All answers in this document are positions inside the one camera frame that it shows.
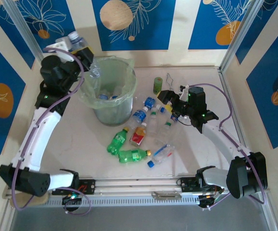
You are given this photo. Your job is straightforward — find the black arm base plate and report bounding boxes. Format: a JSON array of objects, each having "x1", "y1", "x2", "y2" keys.
[
  {"x1": 51, "y1": 179, "x2": 97, "y2": 195},
  {"x1": 177, "y1": 177, "x2": 224, "y2": 193}
]

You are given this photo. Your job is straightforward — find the aluminium frame post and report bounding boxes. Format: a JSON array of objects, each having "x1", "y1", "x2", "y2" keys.
[
  {"x1": 218, "y1": 0, "x2": 267, "y2": 73},
  {"x1": 1, "y1": 0, "x2": 53, "y2": 74}
]

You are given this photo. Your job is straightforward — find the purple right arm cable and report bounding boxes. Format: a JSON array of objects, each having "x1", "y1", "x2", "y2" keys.
[{"x1": 189, "y1": 83, "x2": 267, "y2": 212}]

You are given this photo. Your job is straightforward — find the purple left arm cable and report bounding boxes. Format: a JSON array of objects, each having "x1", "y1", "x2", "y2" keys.
[{"x1": 10, "y1": 47, "x2": 92, "y2": 217}]

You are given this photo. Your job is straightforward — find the grey slotted cable duct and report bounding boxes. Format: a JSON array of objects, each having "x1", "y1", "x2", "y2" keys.
[{"x1": 44, "y1": 194, "x2": 202, "y2": 208}]

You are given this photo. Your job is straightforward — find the metal latch plate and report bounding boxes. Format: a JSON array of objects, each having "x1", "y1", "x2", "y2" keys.
[{"x1": 152, "y1": 191, "x2": 182, "y2": 200}]

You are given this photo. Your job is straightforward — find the beige cork pad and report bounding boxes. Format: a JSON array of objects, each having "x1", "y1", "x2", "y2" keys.
[{"x1": 15, "y1": 192, "x2": 50, "y2": 207}]

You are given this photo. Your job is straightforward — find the red yellow label bottle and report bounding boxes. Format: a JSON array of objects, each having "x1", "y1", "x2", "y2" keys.
[{"x1": 129, "y1": 122, "x2": 148, "y2": 147}]

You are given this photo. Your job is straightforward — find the aluminium table side rail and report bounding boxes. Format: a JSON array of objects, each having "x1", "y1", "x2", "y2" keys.
[{"x1": 217, "y1": 68, "x2": 250, "y2": 154}]

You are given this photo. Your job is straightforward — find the metal wire tongs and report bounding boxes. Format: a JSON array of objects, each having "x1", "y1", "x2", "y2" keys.
[{"x1": 165, "y1": 73, "x2": 176, "y2": 91}]

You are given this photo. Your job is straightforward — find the black controller board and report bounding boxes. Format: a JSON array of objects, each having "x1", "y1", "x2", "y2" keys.
[
  {"x1": 198, "y1": 192, "x2": 224, "y2": 209},
  {"x1": 61, "y1": 194, "x2": 82, "y2": 205}
]

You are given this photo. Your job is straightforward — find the clear bottle red blue label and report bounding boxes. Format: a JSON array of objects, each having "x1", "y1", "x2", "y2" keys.
[{"x1": 147, "y1": 143, "x2": 176, "y2": 168}]

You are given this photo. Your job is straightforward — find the green bottle yellow cap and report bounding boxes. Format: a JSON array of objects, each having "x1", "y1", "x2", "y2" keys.
[
  {"x1": 106, "y1": 127, "x2": 130, "y2": 154},
  {"x1": 118, "y1": 148, "x2": 152, "y2": 164}
]

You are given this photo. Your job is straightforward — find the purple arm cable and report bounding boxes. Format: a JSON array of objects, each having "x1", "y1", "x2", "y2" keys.
[
  {"x1": 189, "y1": 83, "x2": 267, "y2": 212},
  {"x1": 10, "y1": 47, "x2": 92, "y2": 217}
]

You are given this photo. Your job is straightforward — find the grey metal mesh bin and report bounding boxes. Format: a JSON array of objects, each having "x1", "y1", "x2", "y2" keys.
[{"x1": 80, "y1": 57, "x2": 138, "y2": 127}]

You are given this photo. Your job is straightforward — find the blue red white label bottle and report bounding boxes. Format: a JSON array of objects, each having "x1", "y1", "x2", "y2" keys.
[{"x1": 170, "y1": 113, "x2": 185, "y2": 123}]

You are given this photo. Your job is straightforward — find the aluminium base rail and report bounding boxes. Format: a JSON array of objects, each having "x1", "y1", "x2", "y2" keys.
[{"x1": 80, "y1": 178, "x2": 185, "y2": 193}]

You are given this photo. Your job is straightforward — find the green cylindrical can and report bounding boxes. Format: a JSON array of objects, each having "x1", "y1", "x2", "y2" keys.
[{"x1": 153, "y1": 77, "x2": 164, "y2": 95}]

